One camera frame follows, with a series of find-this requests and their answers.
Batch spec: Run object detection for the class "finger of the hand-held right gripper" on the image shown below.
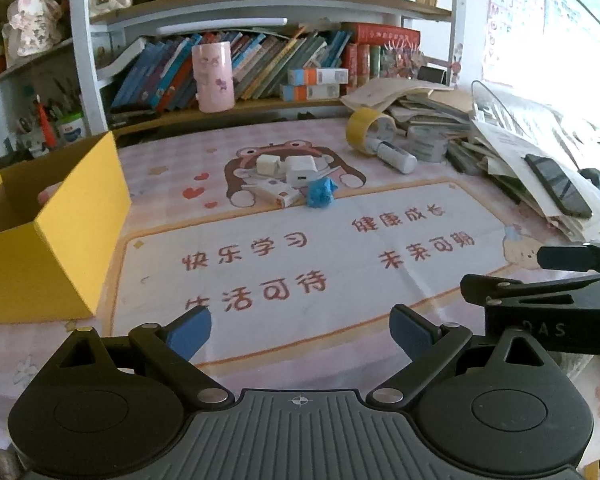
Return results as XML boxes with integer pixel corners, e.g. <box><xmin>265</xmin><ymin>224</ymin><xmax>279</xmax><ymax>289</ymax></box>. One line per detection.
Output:
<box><xmin>536</xmin><ymin>240</ymin><xmax>600</xmax><ymax>273</ymax></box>
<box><xmin>460</xmin><ymin>271</ymin><xmax>600</xmax><ymax>313</ymax></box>

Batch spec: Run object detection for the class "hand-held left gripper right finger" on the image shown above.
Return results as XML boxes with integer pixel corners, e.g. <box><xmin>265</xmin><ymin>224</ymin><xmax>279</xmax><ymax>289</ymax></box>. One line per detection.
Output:
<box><xmin>367</xmin><ymin>304</ymin><xmax>562</xmax><ymax>409</ymax></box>

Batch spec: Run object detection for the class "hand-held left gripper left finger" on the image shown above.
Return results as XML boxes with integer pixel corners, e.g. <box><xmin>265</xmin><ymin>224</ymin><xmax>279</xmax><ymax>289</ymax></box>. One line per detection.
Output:
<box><xmin>44</xmin><ymin>305</ymin><xmax>236</xmax><ymax>410</ymax></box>

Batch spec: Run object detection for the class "yellow cardboard box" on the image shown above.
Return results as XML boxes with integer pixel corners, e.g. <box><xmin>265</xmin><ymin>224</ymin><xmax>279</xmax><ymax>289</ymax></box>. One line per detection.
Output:
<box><xmin>0</xmin><ymin>131</ymin><xmax>132</xmax><ymax>325</ymax></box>

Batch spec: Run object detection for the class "white orange packet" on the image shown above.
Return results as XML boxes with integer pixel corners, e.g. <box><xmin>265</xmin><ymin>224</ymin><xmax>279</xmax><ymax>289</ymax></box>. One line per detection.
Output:
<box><xmin>242</xmin><ymin>177</ymin><xmax>304</xmax><ymax>210</ymax></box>

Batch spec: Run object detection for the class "blue toy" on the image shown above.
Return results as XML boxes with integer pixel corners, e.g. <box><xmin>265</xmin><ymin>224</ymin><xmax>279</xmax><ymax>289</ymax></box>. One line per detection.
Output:
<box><xmin>305</xmin><ymin>178</ymin><xmax>340</xmax><ymax>209</ymax></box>

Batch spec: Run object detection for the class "white cylindrical bottle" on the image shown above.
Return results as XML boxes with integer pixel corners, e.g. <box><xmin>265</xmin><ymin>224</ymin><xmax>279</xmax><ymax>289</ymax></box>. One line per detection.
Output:
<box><xmin>374</xmin><ymin>140</ymin><xmax>419</xmax><ymax>175</ymax></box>

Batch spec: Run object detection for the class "yellow tape roll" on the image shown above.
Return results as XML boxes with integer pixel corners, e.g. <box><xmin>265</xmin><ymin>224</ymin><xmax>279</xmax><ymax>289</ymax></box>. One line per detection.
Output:
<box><xmin>345</xmin><ymin>107</ymin><xmax>396</xmax><ymax>155</ymax></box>

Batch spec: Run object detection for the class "pink printed desktop mat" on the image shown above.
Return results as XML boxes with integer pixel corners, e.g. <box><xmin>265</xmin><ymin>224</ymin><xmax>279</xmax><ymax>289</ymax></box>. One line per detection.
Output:
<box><xmin>0</xmin><ymin>114</ymin><xmax>600</xmax><ymax>466</ymax></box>

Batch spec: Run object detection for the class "black smartphone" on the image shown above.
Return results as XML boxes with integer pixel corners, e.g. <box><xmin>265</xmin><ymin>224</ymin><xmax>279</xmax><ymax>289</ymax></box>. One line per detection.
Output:
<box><xmin>523</xmin><ymin>153</ymin><xmax>594</xmax><ymax>219</ymax></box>

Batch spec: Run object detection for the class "pile of papers and books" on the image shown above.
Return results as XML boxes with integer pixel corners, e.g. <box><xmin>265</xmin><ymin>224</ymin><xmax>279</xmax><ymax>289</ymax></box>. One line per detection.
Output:
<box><xmin>340</xmin><ymin>77</ymin><xmax>600</xmax><ymax>242</ymax></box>

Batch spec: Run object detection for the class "small white charger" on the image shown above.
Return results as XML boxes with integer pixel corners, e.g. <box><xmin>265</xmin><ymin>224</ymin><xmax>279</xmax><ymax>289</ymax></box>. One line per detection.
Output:
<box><xmin>256</xmin><ymin>155</ymin><xmax>281</xmax><ymax>179</ymax></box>

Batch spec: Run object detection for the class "large white charger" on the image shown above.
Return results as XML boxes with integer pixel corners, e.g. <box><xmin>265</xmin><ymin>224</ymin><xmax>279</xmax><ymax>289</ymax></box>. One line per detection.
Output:
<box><xmin>283</xmin><ymin>155</ymin><xmax>326</xmax><ymax>187</ymax></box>

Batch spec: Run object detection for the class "white jar green lid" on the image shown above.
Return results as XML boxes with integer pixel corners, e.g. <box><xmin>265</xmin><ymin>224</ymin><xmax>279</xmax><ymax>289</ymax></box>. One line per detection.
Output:
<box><xmin>57</xmin><ymin>112</ymin><xmax>87</xmax><ymax>144</ymax></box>

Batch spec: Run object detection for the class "pen holder with pens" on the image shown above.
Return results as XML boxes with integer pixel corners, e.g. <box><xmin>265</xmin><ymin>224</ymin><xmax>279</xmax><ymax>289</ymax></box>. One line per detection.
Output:
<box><xmin>14</xmin><ymin>110</ymin><xmax>51</xmax><ymax>157</ymax></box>

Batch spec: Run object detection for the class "pink cylindrical container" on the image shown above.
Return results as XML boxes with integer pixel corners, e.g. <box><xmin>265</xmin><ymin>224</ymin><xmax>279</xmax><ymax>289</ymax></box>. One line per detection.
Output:
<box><xmin>191</xmin><ymin>42</ymin><xmax>235</xmax><ymax>114</ymax></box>

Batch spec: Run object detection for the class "colourful cartoon card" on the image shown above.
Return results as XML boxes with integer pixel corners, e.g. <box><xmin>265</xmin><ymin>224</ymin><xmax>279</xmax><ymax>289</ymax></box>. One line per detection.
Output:
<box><xmin>379</xmin><ymin>42</ymin><xmax>424</xmax><ymax>79</ymax></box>

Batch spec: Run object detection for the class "orange white small box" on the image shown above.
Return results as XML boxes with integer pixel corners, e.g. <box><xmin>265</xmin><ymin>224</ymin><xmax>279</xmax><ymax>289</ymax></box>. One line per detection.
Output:
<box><xmin>287</xmin><ymin>66</ymin><xmax>350</xmax><ymax>87</ymax></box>
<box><xmin>279</xmin><ymin>83</ymin><xmax>341</xmax><ymax>102</ymax></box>

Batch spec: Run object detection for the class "row of leaning books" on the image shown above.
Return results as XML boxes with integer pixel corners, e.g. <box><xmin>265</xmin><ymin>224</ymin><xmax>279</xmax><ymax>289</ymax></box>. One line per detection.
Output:
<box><xmin>109</xmin><ymin>30</ymin><xmax>354</xmax><ymax>112</ymax></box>

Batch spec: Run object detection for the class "red standing book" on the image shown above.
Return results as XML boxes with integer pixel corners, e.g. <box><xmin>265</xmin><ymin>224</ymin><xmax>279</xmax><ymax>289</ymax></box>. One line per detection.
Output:
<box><xmin>357</xmin><ymin>43</ymin><xmax>372</xmax><ymax>87</ymax></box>
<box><xmin>343</xmin><ymin>42</ymin><xmax>360</xmax><ymax>92</ymax></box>

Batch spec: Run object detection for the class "red thick lying book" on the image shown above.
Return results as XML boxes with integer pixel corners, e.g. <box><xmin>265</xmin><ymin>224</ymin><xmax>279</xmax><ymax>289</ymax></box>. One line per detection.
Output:
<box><xmin>342</xmin><ymin>22</ymin><xmax>422</xmax><ymax>46</ymax></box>

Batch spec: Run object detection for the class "white bookshelf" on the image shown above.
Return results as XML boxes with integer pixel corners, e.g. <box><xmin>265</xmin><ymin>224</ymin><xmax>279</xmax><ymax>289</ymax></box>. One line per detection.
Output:
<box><xmin>67</xmin><ymin>0</ymin><xmax>469</xmax><ymax>137</ymax></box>

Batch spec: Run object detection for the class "white light bar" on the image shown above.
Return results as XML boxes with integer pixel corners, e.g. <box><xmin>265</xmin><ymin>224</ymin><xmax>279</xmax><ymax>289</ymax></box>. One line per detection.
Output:
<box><xmin>154</xmin><ymin>17</ymin><xmax>289</xmax><ymax>36</ymax></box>

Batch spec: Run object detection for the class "floral plush toy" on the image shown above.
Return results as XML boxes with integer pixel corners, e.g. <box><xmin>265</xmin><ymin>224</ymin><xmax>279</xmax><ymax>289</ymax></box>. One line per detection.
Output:
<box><xmin>2</xmin><ymin>0</ymin><xmax>64</xmax><ymax>59</ymax></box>

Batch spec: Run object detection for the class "alphabet wall poster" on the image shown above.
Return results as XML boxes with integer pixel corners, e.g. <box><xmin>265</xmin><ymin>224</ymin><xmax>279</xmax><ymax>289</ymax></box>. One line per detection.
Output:
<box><xmin>482</xmin><ymin>0</ymin><xmax>549</xmax><ymax>87</ymax></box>

